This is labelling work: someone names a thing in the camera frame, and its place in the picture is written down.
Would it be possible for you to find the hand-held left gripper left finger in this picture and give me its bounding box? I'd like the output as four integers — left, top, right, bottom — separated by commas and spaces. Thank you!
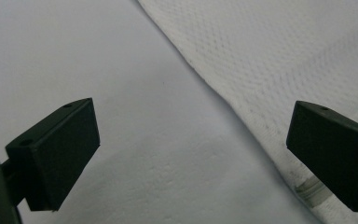
1, 97, 102, 212

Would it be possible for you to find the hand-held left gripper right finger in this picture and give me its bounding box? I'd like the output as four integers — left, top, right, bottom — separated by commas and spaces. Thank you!
285, 100, 358, 214

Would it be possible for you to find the white textured towel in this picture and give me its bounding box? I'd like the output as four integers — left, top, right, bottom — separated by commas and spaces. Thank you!
137, 0, 358, 224

